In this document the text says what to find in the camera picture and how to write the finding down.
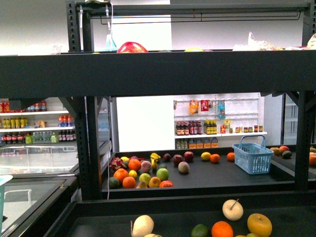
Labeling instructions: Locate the yellow apple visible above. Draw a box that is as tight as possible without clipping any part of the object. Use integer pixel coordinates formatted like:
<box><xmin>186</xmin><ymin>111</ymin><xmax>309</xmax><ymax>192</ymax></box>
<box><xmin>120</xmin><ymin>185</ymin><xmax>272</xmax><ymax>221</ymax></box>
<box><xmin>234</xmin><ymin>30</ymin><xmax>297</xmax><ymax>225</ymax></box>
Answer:
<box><xmin>247</xmin><ymin>213</ymin><xmax>273</xmax><ymax>237</ymax></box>

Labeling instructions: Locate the left drinks shelf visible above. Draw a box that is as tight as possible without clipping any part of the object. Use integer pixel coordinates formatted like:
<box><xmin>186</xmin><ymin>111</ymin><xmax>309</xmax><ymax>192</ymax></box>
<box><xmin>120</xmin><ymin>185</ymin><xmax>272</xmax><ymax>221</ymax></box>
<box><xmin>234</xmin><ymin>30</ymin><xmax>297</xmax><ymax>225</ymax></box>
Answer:
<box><xmin>0</xmin><ymin>97</ymin><xmax>77</xmax><ymax>145</ymax></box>

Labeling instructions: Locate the white pear with stem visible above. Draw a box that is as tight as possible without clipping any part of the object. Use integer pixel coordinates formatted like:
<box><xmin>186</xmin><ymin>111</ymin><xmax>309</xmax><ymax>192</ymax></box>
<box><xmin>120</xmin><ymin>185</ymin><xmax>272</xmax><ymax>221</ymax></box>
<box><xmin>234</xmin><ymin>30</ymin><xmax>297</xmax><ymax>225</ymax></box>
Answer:
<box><xmin>222</xmin><ymin>199</ymin><xmax>244</xmax><ymax>221</ymax></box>

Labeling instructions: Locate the pale white pear left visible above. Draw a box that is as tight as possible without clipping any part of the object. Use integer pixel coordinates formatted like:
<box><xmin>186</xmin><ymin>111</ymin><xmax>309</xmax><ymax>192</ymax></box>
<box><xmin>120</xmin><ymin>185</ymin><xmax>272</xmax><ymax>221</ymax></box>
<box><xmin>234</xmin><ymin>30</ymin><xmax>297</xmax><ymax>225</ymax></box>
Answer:
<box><xmin>130</xmin><ymin>215</ymin><xmax>154</xmax><ymax>237</ymax></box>

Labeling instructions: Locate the white background store shelf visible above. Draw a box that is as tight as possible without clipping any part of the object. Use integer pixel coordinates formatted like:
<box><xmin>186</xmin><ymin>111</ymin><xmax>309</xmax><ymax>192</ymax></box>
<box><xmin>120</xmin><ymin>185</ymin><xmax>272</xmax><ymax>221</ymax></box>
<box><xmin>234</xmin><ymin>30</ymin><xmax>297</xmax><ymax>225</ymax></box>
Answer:
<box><xmin>173</xmin><ymin>93</ymin><xmax>266</xmax><ymax>150</ymax></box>

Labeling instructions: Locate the large red apple top shelf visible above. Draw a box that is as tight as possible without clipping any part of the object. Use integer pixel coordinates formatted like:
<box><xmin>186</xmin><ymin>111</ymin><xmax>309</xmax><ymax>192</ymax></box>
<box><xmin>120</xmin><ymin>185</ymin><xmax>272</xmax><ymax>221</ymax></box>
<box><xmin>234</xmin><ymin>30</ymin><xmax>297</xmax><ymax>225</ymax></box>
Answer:
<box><xmin>117</xmin><ymin>41</ymin><xmax>148</xmax><ymax>53</ymax></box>

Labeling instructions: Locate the glass freezer chest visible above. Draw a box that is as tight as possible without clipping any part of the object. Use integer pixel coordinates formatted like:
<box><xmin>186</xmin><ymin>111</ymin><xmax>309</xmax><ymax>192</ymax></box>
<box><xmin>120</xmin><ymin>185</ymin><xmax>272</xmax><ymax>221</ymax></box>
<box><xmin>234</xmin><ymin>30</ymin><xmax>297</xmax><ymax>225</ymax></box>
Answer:
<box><xmin>0</xmin><ymin>142</ymin><xmax>78</xmax><ymax>236</ymax></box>

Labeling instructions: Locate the small blue background basket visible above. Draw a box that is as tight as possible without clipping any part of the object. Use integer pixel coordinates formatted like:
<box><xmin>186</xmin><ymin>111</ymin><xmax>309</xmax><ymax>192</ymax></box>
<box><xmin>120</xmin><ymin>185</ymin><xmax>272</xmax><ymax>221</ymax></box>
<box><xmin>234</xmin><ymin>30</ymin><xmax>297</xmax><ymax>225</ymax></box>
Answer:
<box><xmin>232</xmin><ymin>134</ymin><xmax>274</xmax><ymax>175</ymax></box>

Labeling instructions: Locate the black metal shelf rack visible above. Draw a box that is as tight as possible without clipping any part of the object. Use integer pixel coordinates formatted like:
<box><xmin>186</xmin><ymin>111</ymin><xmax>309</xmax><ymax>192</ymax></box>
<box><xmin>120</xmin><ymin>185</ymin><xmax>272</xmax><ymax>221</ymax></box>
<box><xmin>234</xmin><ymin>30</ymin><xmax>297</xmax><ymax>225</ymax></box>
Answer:
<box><xmin>0</xmin><ymin>0</ymin><xmax>316</xmax><ymax>237</ymax></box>

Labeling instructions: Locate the orange near front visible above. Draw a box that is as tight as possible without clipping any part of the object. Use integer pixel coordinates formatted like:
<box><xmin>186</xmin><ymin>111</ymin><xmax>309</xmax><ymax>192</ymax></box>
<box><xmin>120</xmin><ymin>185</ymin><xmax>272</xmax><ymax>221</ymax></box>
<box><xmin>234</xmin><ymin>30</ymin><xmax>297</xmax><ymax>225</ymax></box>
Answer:
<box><xmin>211</xmin><ymin>221</ymin><xmax>234</xmax><ymax>237</ymax></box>

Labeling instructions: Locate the green lime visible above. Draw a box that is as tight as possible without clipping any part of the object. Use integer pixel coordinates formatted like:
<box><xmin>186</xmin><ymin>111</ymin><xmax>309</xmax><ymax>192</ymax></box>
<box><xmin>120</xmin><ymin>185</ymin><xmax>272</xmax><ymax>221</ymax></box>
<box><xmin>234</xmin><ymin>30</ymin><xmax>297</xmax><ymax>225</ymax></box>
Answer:
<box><xmin>191</xmin><ymin>224</ymin><xmax>208</xmax><ymax>237</ymax></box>

